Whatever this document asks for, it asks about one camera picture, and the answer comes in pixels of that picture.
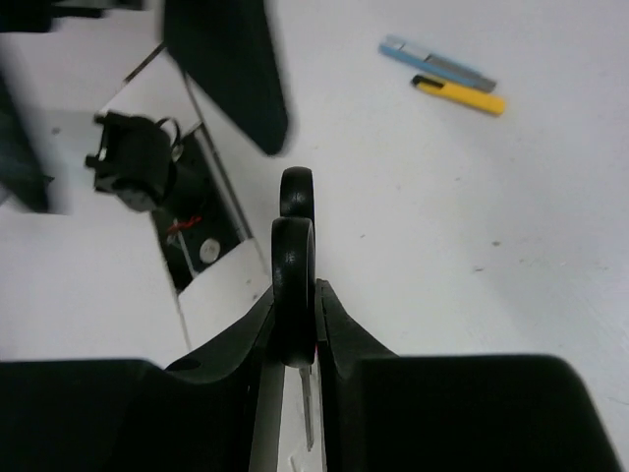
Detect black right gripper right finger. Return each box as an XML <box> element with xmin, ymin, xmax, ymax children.
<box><xmin>314</xmin><ymin>280</ymin><xmax>622</xmax><ymax>471</ymax></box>

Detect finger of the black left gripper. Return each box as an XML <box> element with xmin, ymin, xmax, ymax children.
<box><xmin>162</xmin><ymin>0</ymin><xmax>289</xmax><ymax>156</ymax></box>
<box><xmin>1</xmin><ymin>69</ymin><xmax>52</xmax><ymax>213</ymax></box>

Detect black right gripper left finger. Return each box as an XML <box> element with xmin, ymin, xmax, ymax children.
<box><xmin>1</xmin><ymin>293</ymin><xmax>275</xmax><ymax>471</ymax></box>

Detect black handled scissors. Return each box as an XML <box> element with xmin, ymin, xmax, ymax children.
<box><xmin>271</xmin><ymin>166</ymin><xmax>316</xmax><ymax>451</ymax></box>

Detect light blue pen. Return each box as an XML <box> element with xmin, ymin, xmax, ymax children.
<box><xmin>378</xmin><ymin>35</ymin><xmax>497</xmax><ymax>93</ymax></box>

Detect yellow utility knife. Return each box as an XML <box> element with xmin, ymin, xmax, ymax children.
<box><xmin>411</xmin><ymin>75</ymin><xmax>506</xmax><ymax>116</ymax></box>

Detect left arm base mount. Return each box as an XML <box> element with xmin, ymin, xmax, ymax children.
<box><xmin>85</xmin><ymin>111</ymin><xmax>250</xmax><ymax>292</ymax></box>

